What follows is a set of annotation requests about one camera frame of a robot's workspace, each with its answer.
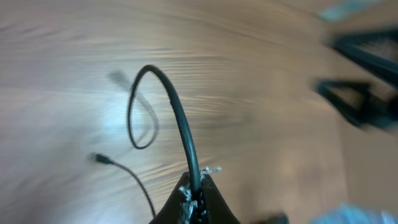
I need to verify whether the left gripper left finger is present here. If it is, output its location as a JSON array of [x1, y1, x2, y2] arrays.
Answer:
[[149, 172, 190, 224]]

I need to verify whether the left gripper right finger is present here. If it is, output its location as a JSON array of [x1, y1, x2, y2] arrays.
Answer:
[[202, 174, 240, 224]]

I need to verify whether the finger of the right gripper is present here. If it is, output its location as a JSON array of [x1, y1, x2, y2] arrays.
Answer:
[[315, 79, 397, 130], [330, 29, 397, 87]]

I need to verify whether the black usb cable removed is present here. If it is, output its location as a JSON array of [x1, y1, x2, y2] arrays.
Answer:
[[90, 152, 157, 218]]

